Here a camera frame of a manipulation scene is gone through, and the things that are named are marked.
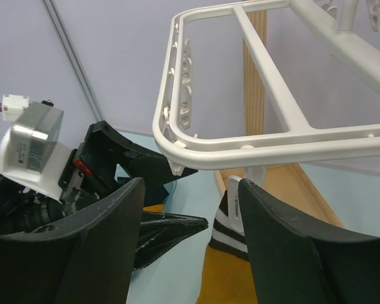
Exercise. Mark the brown white striped sock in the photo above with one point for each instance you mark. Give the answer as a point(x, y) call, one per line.
point(224, 238)

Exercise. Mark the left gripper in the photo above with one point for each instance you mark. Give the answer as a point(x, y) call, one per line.
point(92, 166)

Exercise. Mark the aluminium frame post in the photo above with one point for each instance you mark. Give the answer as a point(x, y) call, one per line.
point(73, 57)

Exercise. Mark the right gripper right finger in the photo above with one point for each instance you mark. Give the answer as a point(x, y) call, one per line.
point(297, 258)

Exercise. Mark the mustard yellow sock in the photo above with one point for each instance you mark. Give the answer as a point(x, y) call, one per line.
point(194, 272)

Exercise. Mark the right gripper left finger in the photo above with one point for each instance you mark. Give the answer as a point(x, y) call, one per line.
point(86, 257)

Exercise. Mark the white plastic clip hanger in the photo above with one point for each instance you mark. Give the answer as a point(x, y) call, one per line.
point(298, 142)

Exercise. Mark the wooden hanger stand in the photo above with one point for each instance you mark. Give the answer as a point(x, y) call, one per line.
point(289, 181)

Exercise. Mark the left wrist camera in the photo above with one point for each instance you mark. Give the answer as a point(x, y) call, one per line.
point(30, 153)

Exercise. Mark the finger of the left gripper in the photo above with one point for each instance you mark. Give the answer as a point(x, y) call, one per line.
point(160, 232)

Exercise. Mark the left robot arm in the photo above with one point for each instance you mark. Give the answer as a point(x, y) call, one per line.
point(25, 211)

